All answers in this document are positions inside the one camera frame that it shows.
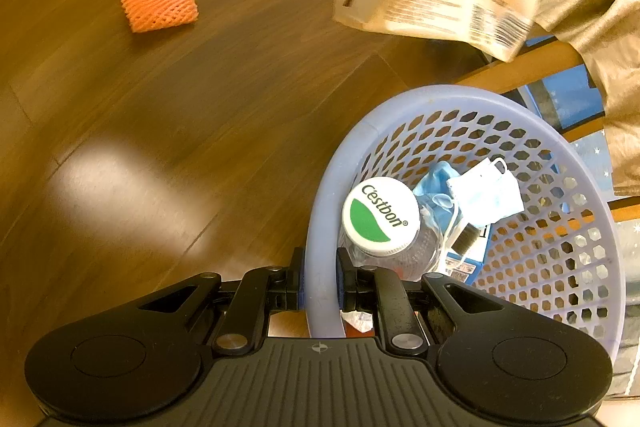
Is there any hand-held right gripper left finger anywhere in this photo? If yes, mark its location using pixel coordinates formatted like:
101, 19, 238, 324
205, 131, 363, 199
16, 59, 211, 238
140, 248, 306, 356

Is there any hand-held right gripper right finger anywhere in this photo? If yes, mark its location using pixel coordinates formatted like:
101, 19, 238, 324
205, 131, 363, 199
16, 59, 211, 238
336, 248, 504, 351

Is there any brown chair cover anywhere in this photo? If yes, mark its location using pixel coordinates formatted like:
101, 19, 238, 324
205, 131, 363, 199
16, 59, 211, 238
532, 0, 640, 198

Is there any wooden chair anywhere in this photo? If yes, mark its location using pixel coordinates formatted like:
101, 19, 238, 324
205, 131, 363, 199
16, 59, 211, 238
455, 41, 640, 224

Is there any clear plastic bottle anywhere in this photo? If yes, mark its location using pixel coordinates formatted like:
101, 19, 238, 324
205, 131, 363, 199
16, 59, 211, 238
340, 177, 452, 284

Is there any blue drink carton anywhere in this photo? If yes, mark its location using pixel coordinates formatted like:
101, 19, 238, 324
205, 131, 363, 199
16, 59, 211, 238
442, 222, 492, 281

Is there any blue face mask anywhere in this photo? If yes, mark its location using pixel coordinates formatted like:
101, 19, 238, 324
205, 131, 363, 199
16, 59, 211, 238
414, 158, 525, 229

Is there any purple plastic mesh basket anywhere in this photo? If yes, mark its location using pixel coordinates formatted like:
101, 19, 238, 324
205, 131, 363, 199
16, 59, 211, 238
304, 84, 627, 361

